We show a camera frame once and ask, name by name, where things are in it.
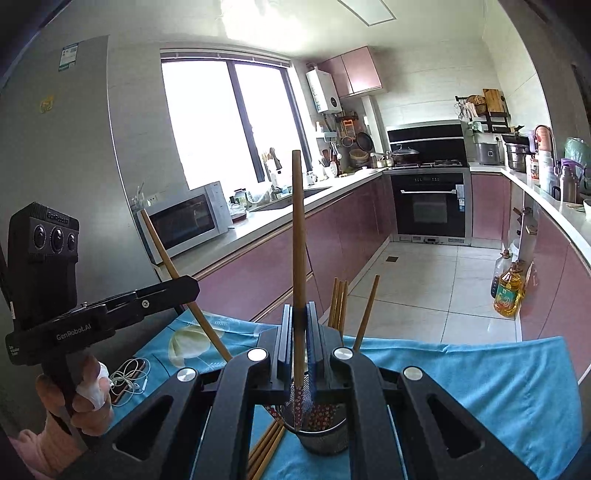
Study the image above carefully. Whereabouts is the white microwave oven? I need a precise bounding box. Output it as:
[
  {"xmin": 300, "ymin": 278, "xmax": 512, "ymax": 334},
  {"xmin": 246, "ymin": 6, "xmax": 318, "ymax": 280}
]
[{"xmin": 135, "ymin": 181, "xmax": 234, "ymax": 266}]

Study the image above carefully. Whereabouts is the pink base cabinet run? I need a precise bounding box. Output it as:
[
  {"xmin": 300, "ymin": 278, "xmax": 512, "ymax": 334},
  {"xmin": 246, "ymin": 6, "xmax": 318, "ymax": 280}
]
[
  {"xmin": 471, "ymin": 173, "xmax": 591, "ymax": 384},
  {"xmin": 157, "ymin": 173, "xmax": 398, "ymax": 324}
]

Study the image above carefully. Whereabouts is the black wok with lid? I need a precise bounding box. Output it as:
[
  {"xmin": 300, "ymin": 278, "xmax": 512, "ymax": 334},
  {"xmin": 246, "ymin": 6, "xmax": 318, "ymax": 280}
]
[{"xmin": 390, "ymin": 145, "xmax": 421, "ymax": 166}]

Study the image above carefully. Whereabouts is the steel thermos with purple lid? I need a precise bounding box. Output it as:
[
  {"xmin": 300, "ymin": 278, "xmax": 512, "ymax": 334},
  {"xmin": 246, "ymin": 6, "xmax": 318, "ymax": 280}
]
[{"xmin": 560, "ymin": 159, "xmax": 580, "ymax": 204}]

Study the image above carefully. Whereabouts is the white wall water heater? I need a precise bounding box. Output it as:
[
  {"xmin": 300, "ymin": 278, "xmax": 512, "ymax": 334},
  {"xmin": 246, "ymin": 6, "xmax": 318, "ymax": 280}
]
[{"xmin": 305, "ymin": 67, "xmax": 343, "ymax": 114}]

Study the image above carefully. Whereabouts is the green covered appliance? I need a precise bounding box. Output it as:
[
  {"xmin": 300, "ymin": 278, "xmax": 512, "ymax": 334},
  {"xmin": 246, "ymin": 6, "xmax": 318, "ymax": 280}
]
[{"xmin": 564, "ymin": 137, "xmax": 591, "ymax": 169}]

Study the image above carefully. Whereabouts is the grey refrigerator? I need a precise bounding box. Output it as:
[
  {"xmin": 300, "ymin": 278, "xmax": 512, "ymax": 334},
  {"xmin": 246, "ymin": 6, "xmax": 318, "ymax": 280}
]
[{"xmin": 0, "ymin": 36, "xmax": 161, "ymax": 416}]

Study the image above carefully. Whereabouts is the square ceiling light panel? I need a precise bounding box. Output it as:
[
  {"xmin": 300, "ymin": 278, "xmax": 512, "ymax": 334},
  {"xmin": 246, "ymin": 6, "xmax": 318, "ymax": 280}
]
[{"xmin": 337, "ymin": 0, "xmax": 397, "ymax": 25}]

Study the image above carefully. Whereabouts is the blue floral tablecloth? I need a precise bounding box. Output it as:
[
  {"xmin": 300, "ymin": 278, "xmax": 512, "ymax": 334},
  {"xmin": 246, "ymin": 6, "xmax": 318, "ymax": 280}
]
[{"xmin": 108, "ymin": 308, "xmax": 583, "ymax": 480}]

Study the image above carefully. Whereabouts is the silver rice cooker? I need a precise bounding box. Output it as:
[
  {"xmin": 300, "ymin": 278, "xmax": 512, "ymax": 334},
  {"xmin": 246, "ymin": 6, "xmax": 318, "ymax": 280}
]
[{"xmin": 475, "ymin": 142, "xmax": 503, "ymax": 166}]

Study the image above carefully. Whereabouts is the black range hood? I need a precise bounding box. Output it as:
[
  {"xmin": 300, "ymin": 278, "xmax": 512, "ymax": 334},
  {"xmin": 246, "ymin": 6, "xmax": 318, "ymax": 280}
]
[{"xmin": 386, "ymin": 124, "xmax": 466, "ymax": 166}]

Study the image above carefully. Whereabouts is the dark liquid bottle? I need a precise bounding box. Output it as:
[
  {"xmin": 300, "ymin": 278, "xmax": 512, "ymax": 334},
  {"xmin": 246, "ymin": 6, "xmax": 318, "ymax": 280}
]
[{"xmin": 490, "ymin": 249, "xmax": 513, "ymax": 298}]

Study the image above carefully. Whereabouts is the large kitchen window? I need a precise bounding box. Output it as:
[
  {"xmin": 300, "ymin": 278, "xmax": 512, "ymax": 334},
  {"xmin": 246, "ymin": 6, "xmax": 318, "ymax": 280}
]
[{"xmin": 161, "ymin": 52, "xmax": 312, "ymax": 190}]

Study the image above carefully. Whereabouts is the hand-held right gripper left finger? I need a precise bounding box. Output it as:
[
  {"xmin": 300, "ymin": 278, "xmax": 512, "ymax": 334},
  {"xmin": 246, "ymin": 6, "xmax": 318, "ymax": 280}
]
[{"xmin": 60, "ymin": 305, "xmax": 294, "ymax": 480}]

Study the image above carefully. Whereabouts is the dark phone with orange case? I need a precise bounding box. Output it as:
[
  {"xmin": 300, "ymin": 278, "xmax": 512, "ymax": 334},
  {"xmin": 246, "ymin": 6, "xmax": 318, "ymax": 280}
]
[{"xmin": 110, "ymin": 359, "xmax": 151, "ymax": 407}]

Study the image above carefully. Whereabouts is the set of wooden chopsticks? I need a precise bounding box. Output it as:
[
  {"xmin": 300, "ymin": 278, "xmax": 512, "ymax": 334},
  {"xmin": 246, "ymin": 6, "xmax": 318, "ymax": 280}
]
[{"xmin": 247, "ymin": 274, "xmax": 382, "ymax": 480}]

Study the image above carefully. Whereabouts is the black mesh cup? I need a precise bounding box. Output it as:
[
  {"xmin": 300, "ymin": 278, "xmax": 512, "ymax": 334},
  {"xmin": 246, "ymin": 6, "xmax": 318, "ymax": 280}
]
[{"xmin": 277, "ymin": 401, "xmax": 350, "ymax": 456}]

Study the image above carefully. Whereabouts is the steel steamer pot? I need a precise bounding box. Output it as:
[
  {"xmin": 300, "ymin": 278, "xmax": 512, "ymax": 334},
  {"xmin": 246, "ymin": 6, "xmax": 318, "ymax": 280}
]
[{"xmin": 505, "ymin": 144, "xmax": 532, "ymax": 172}]

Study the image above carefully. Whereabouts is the pink wall cabinet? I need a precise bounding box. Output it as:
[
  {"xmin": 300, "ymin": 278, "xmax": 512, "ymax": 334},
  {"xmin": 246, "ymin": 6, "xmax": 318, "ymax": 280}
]
[{"xmin": 318, "ymin": 46, "xmax": 384, "ymax": 97}]

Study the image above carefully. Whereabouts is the yellow cooking oil bottle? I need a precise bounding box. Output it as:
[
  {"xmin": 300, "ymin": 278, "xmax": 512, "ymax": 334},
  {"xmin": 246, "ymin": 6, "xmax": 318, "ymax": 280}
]
[{"xmin": 493, "ymin": 265, "xmax": 525, "ymax": 318}]

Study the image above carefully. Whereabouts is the white plastic bottle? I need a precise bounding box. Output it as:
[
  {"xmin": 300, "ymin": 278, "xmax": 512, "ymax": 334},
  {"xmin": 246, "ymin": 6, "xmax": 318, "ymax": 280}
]
[{"xmin": 538, "ymin": 152, "xmax": 555, "ymax": 195}]

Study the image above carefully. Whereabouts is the black wall rack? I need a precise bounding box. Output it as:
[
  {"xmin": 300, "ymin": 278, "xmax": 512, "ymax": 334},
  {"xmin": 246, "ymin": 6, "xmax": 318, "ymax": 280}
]
[{"xmin": 455, "ymin": 95, "xmax": 511, "ymax": 134}]

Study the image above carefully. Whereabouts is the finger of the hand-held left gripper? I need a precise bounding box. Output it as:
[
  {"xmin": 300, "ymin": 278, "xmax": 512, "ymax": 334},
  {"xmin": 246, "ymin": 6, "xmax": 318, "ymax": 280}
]
[{"xmin": 69, "ymin": 274, "xmax": 201, "ymax": 325}]

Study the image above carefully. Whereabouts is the pink electric kettle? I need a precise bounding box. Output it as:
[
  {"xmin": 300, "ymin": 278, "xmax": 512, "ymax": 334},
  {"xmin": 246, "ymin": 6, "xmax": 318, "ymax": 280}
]
[{"xmin": 533, "ymin": 124, "xmax": 555, "ymax": 155}]

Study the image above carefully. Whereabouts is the white earphone cable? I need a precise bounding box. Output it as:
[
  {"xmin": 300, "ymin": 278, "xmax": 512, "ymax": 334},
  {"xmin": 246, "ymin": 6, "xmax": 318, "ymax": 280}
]
[{"xmin": 107, "ymin": 358, "xmax": 150, "ymax": 407}]

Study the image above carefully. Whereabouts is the black built-in oven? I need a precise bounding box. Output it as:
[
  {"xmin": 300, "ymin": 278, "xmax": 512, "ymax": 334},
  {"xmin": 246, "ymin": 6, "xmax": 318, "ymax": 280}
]
[{"xmin": 390, "ymin": 168, "xmax": 472, "ymax": 246}]

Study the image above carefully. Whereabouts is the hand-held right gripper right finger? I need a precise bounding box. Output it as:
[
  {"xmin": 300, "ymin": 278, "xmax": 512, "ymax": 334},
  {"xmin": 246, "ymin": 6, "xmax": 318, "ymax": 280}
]
[{"xmin": 307, "ymin": 302, "xmax": 539, "ymax": 480}]

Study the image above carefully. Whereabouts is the person's left hand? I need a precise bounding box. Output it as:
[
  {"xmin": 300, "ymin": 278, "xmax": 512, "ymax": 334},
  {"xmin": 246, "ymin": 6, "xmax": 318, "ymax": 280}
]
[{"xmin": 36, "ymin": 355, "xmax": 114, "ymax": 437}]

